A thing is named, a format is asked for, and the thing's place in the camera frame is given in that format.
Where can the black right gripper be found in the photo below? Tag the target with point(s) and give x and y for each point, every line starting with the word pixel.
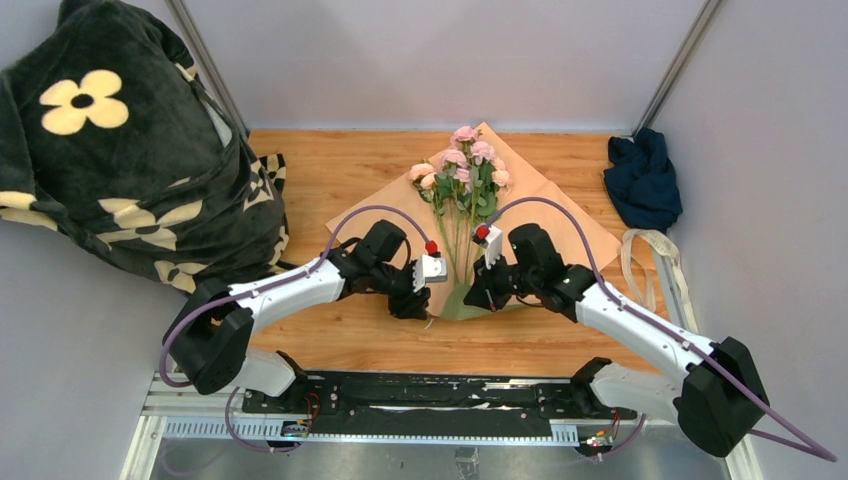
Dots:
pixel 485 279

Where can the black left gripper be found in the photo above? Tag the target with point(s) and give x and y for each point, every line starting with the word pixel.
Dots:
pixel 411 305

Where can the green and peach wrapping paper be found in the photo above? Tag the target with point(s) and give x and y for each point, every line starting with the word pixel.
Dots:
pixel 526 181

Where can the pink fake flower bunch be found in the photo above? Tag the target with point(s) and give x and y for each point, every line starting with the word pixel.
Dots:
pixel 462 187

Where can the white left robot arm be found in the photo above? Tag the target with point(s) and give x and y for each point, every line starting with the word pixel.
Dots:
pixel 209 341

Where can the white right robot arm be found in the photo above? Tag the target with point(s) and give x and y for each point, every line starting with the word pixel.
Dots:
pixel 711 390

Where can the navy blue cloth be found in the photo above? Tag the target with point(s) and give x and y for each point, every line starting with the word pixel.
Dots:
pixel 641 181

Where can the dark floral fleece blanket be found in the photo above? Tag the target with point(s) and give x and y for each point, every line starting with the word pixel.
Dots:
pixel 109 138

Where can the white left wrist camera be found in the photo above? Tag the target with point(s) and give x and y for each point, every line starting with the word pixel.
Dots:
pixel 428 269

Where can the black and aluminium base rail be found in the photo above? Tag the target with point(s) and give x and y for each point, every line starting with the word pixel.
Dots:
pixel 379 425

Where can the right aluminium frame post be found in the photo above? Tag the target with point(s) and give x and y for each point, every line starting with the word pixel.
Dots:
pixel 699 28

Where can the aluminium frame post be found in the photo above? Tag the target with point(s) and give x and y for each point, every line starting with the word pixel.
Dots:
pixel 194 40
pixel 699 28

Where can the left aluminium frame post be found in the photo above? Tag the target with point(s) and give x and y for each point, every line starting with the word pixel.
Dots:
pixel 194 40

